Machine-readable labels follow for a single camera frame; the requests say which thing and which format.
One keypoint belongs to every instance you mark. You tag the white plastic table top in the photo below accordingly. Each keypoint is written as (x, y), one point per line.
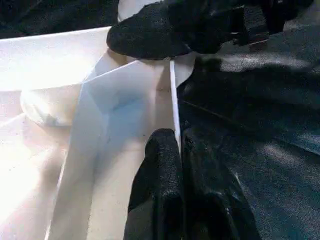
(37, 87)

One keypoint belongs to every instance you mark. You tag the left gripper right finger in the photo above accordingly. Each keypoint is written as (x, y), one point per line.
(212, 200)

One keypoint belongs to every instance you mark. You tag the black work mat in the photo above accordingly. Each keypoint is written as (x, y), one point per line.
(262, 125)

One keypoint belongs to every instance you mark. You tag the white plastic table leg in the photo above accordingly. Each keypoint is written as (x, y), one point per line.
(130, 10)

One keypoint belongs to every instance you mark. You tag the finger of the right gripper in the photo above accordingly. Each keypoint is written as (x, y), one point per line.
(155, 35)

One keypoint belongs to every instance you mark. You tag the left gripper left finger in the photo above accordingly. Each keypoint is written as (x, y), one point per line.
(160, 190)

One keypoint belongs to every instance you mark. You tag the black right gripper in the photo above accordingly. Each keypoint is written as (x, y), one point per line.
(257, 22)

